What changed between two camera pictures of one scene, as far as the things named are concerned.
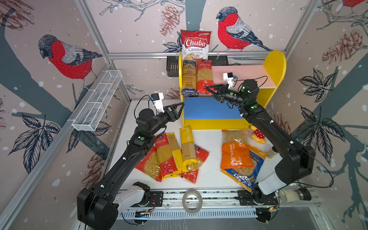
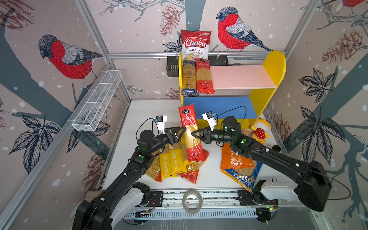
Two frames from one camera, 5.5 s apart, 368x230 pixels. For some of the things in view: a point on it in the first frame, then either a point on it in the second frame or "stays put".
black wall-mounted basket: x=172 y=64 stays put
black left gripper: x=172 y=116 → x=171 y=139
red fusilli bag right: x=193 y=167 stays put
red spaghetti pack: x=167 y=164 → x=193 y=147
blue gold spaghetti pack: x=189 y=76 stays put
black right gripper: x=224 y=93 → x=206 y=137
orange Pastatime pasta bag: x=235 y=152 stays put
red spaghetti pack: x=204 y=75 stays put
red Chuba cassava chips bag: x=196 y=42 stays put
